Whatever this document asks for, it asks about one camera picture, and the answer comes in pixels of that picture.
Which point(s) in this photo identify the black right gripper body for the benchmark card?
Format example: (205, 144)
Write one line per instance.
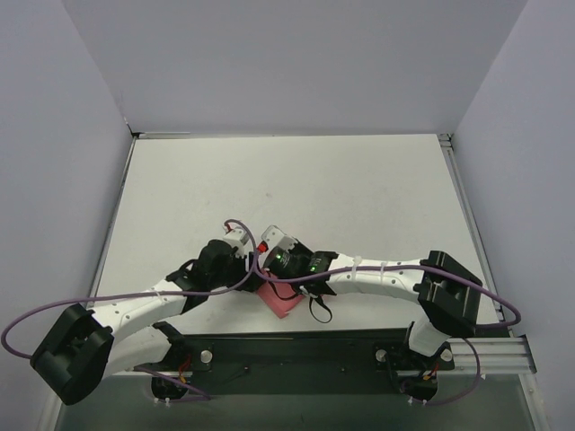
(271, 263)

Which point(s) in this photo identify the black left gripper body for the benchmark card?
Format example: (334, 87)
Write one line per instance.
(253, 278)

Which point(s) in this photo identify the pink paper box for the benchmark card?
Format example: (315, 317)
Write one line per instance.
(279, 297)

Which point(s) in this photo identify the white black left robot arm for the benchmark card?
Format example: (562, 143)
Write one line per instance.
(87, 345)

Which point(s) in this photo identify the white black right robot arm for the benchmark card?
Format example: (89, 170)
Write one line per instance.
(439, 284)

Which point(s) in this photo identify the aluminium front crossbar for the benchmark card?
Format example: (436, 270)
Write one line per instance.
(496, 356)

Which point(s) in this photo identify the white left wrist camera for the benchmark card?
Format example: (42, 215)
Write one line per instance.
(237, 239)

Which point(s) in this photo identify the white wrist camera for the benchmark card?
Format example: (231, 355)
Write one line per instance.
(274, 237)
(237, 239)

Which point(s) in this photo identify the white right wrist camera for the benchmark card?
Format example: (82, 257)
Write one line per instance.
(274, 237)

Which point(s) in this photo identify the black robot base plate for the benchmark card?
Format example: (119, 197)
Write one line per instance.
(338, 362)

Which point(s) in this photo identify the aluminium table frame rail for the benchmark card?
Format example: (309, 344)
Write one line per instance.
(445, 142)

